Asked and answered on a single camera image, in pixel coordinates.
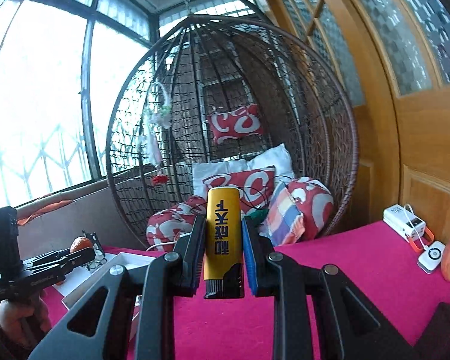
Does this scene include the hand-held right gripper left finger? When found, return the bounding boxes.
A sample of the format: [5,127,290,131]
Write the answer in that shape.
[27,215,208,360]

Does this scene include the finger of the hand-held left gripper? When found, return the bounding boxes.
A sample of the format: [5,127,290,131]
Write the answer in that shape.
[22,247,76,268]
[34,249,97,276]

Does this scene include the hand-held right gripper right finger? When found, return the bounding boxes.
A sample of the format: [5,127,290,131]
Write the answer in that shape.
[241,215,422,360]

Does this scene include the orange mandarin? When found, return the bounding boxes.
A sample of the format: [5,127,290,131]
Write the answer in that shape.
[70,235,95,256]

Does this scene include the white tray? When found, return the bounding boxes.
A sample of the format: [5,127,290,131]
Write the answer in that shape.
[62,252,162,310]

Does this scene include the yellow black lighter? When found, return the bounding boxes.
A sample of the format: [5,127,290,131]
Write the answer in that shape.
[203,187,245,301]

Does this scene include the person's left hand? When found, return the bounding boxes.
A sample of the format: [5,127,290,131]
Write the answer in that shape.
[0,294,53,349]

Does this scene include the black eyeglasses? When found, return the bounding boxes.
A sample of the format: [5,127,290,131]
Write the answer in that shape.
[83,256,109,272]

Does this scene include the green cloth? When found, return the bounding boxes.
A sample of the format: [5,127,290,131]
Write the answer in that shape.
[247,208,271,226]

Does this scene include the long red white cushion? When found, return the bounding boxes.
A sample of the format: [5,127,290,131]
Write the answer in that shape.
[146,195,209,246]

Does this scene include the orange cloth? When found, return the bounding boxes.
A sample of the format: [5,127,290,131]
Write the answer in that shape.
[17,193,76,226]

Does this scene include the striped pastel cushion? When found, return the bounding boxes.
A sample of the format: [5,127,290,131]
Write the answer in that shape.
[262,182,305,246]

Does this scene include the square red white cushion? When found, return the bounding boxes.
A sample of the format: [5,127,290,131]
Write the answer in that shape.
[202,165,277,211]

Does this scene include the round red white cushion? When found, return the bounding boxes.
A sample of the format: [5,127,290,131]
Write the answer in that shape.
[285,177,335,241]

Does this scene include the white pillow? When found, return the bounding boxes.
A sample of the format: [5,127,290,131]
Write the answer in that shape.
[192,143,295,203]

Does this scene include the magenta tablecloth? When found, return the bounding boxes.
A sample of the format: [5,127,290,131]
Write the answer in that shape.
[41,220,450,360]

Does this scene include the small red white cushion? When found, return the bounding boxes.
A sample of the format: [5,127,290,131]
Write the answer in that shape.
[206,103,266,146]

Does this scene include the black framed window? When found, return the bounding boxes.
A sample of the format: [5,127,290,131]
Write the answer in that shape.
[0,0,256,218]

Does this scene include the white dream catcher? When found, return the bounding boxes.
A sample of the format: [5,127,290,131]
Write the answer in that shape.
[146,80,173,169]

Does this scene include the white power bank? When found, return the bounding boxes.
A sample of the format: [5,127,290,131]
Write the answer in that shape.
[382,204,428,241]

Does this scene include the wicker hanging egg chair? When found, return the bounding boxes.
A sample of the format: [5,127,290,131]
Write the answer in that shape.
[105,0,361,250]

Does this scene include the wooden folding door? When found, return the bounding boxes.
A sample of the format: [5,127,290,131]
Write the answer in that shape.
[253,0,450,256]

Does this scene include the white power cord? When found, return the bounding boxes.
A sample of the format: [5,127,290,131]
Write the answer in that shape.
[146,241,179,252]

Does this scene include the black cable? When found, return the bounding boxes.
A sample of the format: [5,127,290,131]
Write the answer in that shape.
[187,174,297,214]

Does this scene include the white charging cable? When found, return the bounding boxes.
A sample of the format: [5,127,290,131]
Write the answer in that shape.
[403,203,430,250]

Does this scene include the orange cable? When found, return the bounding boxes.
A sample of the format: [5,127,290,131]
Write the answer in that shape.
[410,225,436,252]

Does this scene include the white wireless charger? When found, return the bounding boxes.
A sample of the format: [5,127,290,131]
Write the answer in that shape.
[417,241,447,274]

